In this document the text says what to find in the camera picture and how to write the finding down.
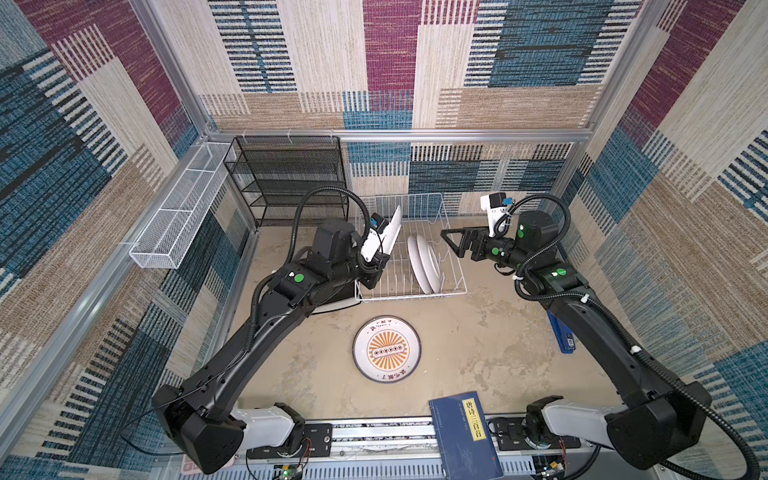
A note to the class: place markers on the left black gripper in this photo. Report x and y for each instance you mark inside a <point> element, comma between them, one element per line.
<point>373,269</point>

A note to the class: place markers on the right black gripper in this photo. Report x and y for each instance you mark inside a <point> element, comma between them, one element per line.
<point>477,234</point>

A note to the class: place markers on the white round plate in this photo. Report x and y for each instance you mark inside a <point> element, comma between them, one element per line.
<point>431,264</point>
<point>391,232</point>
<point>417,266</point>
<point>386,349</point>

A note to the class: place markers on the black square plate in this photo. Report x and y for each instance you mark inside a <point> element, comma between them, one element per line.
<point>343,291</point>

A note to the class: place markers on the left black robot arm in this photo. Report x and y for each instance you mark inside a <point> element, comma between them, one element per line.
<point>198,416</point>

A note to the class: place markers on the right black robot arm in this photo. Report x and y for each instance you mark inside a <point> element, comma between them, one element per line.
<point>661,416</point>

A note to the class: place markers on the black mesh shelf rack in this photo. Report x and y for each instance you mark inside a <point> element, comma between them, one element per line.
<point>273,173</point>

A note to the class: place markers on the blue flat box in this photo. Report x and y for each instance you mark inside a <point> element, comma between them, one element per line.
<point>564,336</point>

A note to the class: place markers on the blue book yellow label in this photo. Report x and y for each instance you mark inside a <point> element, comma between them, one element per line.
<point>463,438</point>

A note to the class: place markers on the pink calculator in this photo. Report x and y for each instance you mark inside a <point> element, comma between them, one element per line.
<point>188,467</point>

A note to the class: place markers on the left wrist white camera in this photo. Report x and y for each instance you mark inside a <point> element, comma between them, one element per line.
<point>379,234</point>

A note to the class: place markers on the wrist white camera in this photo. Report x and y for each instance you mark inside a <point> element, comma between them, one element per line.
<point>379,234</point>
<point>496,206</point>

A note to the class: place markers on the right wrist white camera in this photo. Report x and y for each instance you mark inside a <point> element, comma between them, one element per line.
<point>496,206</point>

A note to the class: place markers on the white wire dish rack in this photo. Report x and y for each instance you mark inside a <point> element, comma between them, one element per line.
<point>423,214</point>

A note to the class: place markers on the aluminium front rail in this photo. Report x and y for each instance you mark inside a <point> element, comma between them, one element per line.
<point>406,448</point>

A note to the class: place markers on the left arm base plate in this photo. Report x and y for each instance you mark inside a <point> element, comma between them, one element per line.
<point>313,437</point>

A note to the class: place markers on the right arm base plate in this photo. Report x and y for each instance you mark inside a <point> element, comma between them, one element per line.
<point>510,435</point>

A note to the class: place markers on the white wire wall basket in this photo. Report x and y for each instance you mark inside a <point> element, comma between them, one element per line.
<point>166,239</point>

